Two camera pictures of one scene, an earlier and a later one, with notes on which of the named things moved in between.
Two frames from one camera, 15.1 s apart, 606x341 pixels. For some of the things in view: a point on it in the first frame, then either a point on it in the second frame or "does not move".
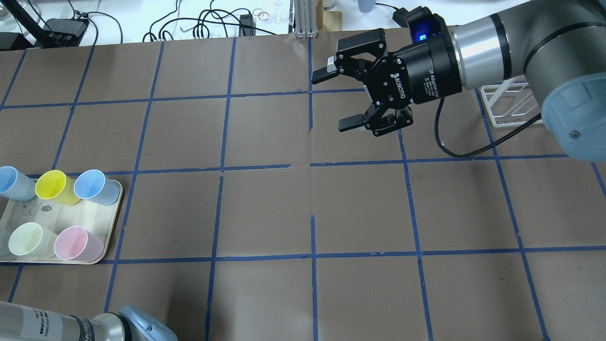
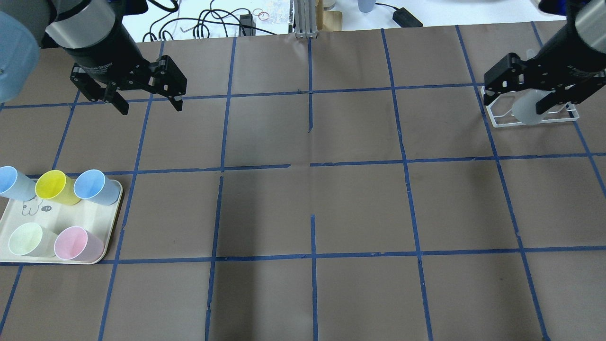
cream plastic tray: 97,218 does not move
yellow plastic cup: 55,185 does not move
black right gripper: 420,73 → 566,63
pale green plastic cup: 29,238 does not move
